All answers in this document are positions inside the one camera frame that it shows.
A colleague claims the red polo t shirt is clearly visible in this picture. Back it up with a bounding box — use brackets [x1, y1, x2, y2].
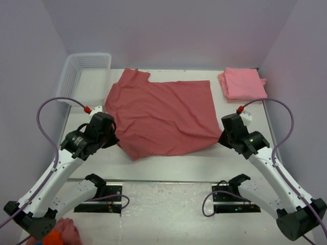
[105, 68, 222, 160]

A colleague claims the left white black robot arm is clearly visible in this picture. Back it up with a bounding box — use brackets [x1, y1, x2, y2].
[4, 112, 119, 240]

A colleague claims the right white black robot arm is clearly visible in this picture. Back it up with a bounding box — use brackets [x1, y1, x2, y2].
[219, 112, 326, 241]

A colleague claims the folded pink t shirt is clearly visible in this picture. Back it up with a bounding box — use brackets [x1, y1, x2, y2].
[221, 67, 268, 101]

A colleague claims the white plastic basket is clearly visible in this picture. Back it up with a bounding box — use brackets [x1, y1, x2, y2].
[56, 53, 111, 106]

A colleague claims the folded peach t shirt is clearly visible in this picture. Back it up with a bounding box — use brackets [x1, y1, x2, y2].
[217, 72, 267, 103]

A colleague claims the crumpled red cloth pile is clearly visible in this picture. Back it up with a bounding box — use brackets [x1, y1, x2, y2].
[26, 218, 83, 245]

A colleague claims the orange blue toy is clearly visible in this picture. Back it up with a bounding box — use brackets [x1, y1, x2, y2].
[42, 231, 64, 245]

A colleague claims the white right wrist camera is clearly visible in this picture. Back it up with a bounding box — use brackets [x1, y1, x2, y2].
[236, 106, 253, 127]

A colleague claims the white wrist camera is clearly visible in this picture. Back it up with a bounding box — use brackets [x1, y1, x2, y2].
[236, 106, 253, 127]
[84, 106, 103, 118]

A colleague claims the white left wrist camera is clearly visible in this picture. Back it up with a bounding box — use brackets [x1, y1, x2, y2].
[84, 106, 103, 118]

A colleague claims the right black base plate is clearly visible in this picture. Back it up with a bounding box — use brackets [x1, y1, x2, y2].
[213, 193, 261, 214]

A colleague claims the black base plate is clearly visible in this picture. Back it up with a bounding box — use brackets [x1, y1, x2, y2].
[213, 193, 261, 214]
[74, 183, 123, 214]

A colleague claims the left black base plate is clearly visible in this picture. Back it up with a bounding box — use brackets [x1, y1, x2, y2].
[74, 183, 123, 214]

